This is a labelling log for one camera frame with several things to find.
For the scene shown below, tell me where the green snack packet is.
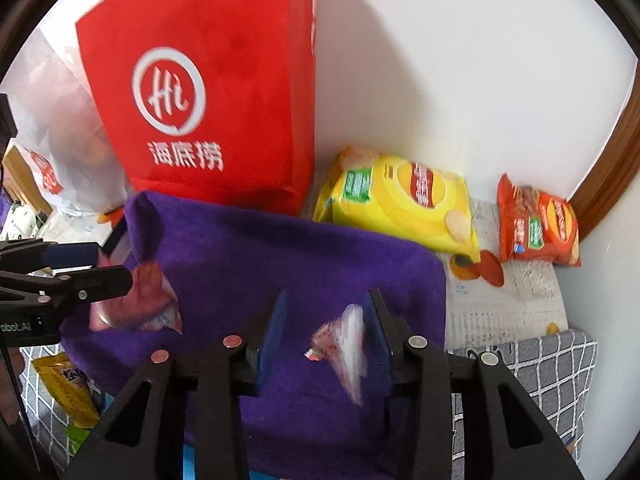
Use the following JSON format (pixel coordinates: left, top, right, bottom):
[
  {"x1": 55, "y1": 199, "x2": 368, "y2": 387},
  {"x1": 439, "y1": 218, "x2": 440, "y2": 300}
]
[{"x1": 67, "y1": 425, "x2": 95, "y2": 457}]

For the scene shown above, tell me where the pink snack packet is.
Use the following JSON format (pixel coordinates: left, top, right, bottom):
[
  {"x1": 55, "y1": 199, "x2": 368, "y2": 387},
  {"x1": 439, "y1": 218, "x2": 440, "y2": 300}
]
[{"x1": 89, "y1": 260, "x2": 183, "y2": 333}]

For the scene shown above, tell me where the grey checked blanket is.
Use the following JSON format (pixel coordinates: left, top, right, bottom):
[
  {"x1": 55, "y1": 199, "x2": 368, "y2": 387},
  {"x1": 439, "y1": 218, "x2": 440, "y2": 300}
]
[{"x1": 15, "y1": 327, "x2": 598, "y2": 480}]

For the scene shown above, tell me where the orange-red chip bag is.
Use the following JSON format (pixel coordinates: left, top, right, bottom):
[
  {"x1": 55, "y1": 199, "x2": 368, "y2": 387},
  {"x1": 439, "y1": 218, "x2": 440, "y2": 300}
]
[{"x1": 496, "y1": 173, "x2": 583, "y2": 268}]

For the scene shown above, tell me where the small clear candy packet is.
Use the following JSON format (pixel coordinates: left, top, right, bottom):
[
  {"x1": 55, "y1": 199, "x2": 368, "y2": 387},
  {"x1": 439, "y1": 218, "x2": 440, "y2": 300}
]
[{"x1": 306, "y1": 304, "x2": 373, "y2": 406}]

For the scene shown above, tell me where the white plastic shopping bag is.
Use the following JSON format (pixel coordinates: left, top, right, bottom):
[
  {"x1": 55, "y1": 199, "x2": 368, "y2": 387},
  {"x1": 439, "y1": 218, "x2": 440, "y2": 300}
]
[{"x1": 2, "y1": 27, "x2": 136, "y2": 218}]

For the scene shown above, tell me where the brown cardboard box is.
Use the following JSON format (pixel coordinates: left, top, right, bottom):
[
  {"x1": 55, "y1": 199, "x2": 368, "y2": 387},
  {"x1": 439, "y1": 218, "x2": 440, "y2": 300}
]
[{"x1": 2, "y1": 142, "x2": 56, "y2": 216}]

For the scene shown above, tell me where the red paper bag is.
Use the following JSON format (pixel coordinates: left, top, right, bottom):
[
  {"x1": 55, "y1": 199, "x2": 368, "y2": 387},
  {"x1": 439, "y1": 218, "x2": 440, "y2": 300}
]
[{"x1": 75, "y1": 0, "x2": 321, "y2": 218}]

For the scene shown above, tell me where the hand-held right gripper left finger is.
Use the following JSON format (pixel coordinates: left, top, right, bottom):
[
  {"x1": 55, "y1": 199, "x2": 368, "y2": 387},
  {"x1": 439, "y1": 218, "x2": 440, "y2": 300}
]
[{"x1": 62, "y1": 287, "x2": 291, "y2": 480}]

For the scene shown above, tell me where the brown wooden door frame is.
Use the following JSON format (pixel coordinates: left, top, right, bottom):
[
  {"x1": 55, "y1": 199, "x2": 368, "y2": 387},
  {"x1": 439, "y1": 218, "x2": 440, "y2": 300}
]
[{"x1": 570, "y1": 95, "x2": 640, "y2": 241}]

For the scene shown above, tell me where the yellow chip bag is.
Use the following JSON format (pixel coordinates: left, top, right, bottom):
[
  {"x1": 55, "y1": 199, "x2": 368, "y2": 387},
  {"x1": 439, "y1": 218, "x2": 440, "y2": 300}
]
[{"x1": 312, "y1": 146, "x2": 482, "y2": 264}]

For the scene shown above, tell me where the purple towel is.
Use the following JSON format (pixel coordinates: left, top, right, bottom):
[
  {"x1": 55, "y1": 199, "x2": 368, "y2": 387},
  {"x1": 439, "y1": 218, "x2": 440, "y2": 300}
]
[{"x1": 60, "y1": 191, "x2": 448, "y2": 480}]

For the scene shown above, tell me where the yellow snack packet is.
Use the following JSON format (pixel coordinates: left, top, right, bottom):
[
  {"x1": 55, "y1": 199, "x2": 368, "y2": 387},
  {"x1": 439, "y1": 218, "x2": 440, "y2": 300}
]
[{"x1": 32, "y1": 352, "x2": 101, "y2": 428}]

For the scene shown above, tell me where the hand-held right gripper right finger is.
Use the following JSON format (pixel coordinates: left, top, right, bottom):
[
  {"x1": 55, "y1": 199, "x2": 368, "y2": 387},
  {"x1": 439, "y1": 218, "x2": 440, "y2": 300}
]
[{"x1": 362, "y1": 287, "x2": 586, "y2": 480}]

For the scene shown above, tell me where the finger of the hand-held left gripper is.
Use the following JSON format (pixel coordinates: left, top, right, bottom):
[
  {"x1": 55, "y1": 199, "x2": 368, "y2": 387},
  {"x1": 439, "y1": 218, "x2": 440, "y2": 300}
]
[
  {"x1": 0, "y1": 266, "x2": 134, "y2": 316},
  {"x1": 0, "y1": 241, "x2": 103, "y2": 276}
]

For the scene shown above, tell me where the white fruit-print sheet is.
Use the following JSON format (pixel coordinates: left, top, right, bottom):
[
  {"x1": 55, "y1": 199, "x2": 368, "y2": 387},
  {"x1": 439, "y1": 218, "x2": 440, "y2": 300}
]
[{"x1": 30, "y1": 197, "x2": 571, "y2": 348}]

